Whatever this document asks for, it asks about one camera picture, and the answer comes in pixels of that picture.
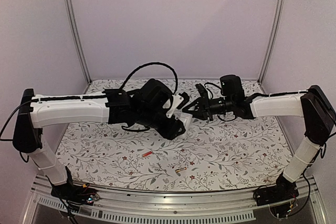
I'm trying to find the white remote control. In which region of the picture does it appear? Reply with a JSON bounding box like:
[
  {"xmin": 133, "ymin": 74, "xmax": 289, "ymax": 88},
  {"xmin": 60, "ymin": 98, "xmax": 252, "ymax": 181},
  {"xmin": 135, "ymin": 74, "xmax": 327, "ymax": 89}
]
[{"xmin": 175, "ymin": 112, "xmax": 192, "ymax": 140}]

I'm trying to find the front aluminium rail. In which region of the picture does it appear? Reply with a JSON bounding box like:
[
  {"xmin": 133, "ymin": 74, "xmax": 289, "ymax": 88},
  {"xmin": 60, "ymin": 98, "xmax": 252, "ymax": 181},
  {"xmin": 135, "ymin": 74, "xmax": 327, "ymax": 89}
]
[{"xmin": 22, "ymin": 175, "xmax": 329, "ymax": 223}]

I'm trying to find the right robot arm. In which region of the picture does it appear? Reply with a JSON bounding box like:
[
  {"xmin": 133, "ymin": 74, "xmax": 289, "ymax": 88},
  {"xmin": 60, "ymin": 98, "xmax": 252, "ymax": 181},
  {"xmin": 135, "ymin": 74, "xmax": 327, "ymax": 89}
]
[{"xmin": 182, "ymin": 74, "xmax": 335, "ymax": 201}]

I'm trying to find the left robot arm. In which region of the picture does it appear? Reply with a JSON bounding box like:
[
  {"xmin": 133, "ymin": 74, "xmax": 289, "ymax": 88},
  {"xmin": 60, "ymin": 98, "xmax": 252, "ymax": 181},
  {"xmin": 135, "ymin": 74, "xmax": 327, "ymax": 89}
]
[{"xmin": 13, "ymin": 79, "xmax": 190, "ymax": 200}]

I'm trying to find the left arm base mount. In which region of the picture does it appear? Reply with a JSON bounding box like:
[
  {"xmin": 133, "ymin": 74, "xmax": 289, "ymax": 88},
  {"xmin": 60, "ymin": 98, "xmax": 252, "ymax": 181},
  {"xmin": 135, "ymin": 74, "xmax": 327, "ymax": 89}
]
[{"xmin": 51, "ymin": 182, "xmax": 100, "ymax": 205}]

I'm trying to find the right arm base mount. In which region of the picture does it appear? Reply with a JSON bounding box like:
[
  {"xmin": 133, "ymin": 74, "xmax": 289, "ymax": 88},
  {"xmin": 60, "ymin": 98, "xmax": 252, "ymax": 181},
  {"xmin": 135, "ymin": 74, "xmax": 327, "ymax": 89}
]
[{"xmin": 253, "ymin": 178, "xmax": 299, "ymax": 206}]

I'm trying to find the right aluminium frame post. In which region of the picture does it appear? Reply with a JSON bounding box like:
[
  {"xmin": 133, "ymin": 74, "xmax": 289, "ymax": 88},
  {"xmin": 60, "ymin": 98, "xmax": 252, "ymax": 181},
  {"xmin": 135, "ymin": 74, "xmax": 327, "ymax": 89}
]
[{"xmin": 258, "ymin": 0, "xmax": 285, "ymax": 84}]

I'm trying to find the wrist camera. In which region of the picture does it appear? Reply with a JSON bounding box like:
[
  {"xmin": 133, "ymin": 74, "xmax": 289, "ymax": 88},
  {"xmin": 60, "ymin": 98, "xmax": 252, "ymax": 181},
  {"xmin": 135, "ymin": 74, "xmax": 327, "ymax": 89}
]
[
  {"xmin": 176, "ymin": 92, "xmax": 190, "ymax": 110},
  {"xmin": 195, "ymin": 83, "xmax": 209, "ymax": 99}
]

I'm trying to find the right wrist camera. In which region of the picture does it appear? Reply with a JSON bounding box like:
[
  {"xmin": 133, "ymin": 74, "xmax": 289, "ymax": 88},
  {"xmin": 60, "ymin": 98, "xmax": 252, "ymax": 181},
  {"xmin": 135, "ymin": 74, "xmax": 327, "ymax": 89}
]
[{"xmin": 195, "ymin": 83, "xmax": 209, "ymax": 99}]

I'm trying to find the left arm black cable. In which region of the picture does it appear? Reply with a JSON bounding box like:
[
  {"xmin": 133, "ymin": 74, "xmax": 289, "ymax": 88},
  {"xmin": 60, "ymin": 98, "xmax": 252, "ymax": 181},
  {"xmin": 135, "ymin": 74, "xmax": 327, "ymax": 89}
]
[{"xmin": 122, "ymin": 62, "xmax": 178, "ymax": 96}]

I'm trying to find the gold black battery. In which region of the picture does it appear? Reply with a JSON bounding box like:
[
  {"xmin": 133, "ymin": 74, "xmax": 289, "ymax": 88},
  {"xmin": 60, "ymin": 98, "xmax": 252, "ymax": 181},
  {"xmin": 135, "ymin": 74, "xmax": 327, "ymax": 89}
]
[{"xmin": 175, "ymin": 167, "xmax": 187, "ymax": 173}]

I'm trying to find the left aluminium frame post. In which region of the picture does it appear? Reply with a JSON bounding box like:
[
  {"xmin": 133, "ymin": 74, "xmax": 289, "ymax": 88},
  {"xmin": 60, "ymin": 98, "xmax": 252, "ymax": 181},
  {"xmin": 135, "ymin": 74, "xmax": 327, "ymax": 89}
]
[{"xmin": 64, "ymin": 0, "xmax": 92, "ymax": 84}]

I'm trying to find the floral patterned table mat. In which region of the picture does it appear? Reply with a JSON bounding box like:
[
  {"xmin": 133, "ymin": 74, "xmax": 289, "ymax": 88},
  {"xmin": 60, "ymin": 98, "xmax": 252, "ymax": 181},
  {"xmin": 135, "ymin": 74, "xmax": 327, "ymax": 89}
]
[{"xmin": 54, "ymin": 78, "xmax": 299, "ymax": 193}]

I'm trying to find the aluminium frame post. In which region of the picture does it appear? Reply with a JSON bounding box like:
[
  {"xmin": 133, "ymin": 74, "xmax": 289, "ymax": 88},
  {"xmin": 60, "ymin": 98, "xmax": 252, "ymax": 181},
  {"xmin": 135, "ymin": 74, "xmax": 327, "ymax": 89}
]
[
  {"xmin": 64, "ymin": 0, "xmax": 92, "ymax": 84},
  {"xmin": 258, "ymin": 0, "xmax": 285, "ymax": 84}
]

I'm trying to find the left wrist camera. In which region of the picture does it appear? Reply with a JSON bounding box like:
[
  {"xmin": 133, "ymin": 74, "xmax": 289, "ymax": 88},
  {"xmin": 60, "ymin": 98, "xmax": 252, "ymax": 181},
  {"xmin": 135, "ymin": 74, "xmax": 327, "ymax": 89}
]
[{"xmin": 176, "ymin": 92, "xmax": 190, "ymax": 110}]

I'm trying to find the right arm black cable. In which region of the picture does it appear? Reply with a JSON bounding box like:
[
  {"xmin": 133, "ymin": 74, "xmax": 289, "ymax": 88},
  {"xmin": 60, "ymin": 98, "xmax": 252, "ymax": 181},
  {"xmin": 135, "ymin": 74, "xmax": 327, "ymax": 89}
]
[{"xmin": 219, "ymin": 112, "xmax": 242, "ymax": 122}]

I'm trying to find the red battery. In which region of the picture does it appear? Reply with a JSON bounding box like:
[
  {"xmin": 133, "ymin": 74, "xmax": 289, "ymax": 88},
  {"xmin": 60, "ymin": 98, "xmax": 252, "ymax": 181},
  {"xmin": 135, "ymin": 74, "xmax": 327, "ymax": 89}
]
[{"xmin": 142, "ymin": 151, "xmax": 153, "ymax": 157}]

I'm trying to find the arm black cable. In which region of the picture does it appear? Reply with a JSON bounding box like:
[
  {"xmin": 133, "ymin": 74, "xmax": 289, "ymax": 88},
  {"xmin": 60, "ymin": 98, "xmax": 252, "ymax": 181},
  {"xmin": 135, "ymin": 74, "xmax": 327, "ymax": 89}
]
[
  {"xmin": 219, "ymin": 112, "xmax": 242, "ymax": 122},
  {"xmin": 122, "ymin": 62, "xmax": 178, "ymax": 96}
]

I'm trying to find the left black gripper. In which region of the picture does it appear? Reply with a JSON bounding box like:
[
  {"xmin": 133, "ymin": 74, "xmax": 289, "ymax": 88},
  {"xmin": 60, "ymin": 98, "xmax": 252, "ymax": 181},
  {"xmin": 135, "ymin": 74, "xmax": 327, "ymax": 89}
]
[{"xmin": 136, "ymin": 108, "xmax": 186, "ymax": 140}]

